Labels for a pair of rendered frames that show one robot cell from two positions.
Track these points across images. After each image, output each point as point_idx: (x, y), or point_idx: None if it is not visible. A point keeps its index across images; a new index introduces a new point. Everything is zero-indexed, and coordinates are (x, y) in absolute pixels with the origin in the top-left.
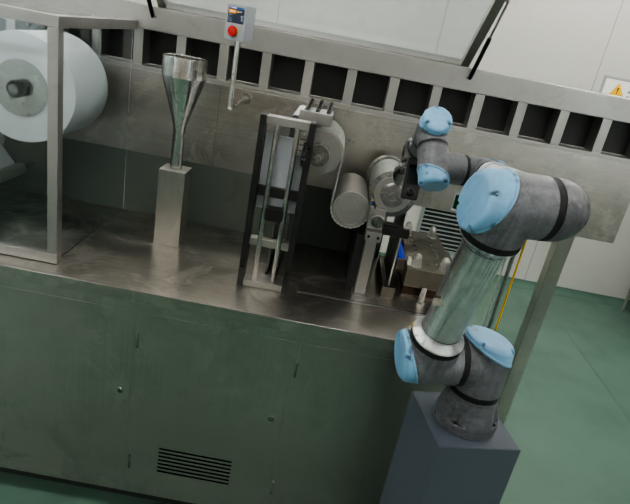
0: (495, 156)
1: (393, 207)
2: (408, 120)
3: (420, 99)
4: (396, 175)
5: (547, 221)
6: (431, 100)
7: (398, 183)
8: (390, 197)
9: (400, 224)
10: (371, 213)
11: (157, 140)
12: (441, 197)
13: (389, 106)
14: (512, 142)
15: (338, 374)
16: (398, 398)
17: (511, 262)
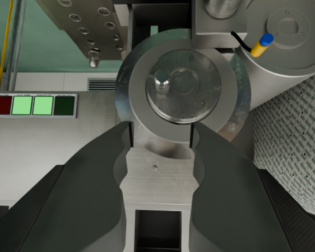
0: (31, 175)
1: (172, 50)
2: (157, 204)
3: (146, 225)
4: (301, 246)
5: None
6: (132, 238)
7: (210, 143)
8: (189, 78)
9: (139, 22)
10: (241, 15)
11: None
12: (91, 108)
13: (187, 220)
14: (12, 198)
15: None
16: None
17: (10, 52)
